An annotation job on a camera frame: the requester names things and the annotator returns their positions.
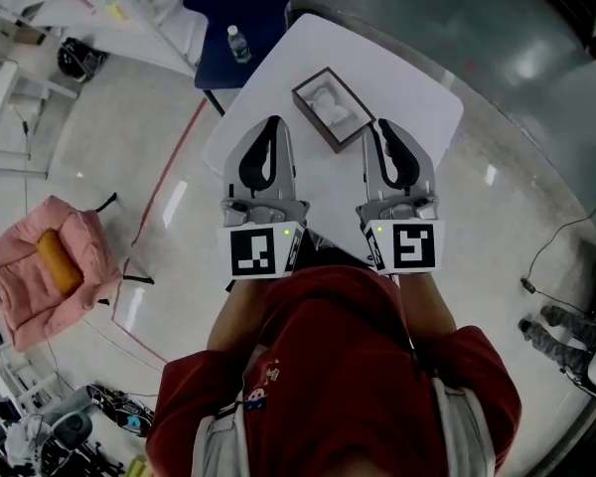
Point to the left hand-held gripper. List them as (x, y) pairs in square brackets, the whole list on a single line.
[(253, 251)]

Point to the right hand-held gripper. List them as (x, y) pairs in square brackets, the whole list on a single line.
[(412, 246)]

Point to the clear plastic item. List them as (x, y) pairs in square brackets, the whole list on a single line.
[(330, 105)]

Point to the person's left forearm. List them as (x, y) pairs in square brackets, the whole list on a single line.
[(236, 316)]

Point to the person's right forearm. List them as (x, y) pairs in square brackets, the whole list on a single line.
[(427, 306)]

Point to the clear water bottle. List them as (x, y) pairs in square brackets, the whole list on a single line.
[(239, 45)]

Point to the person's red shirt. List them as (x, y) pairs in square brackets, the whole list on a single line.
[(338, 365)]

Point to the black backpack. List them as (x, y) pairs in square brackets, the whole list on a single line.
[(82, 60)]

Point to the orange roll cushion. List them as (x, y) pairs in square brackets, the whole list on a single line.
[(59, 264)]

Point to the pink cushioned armchair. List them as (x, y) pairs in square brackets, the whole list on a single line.
[(20, 291)]

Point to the black patterned bag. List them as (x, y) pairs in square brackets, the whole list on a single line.
[(121, 410)]

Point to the white desk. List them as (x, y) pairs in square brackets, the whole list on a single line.
[(0, 92)]

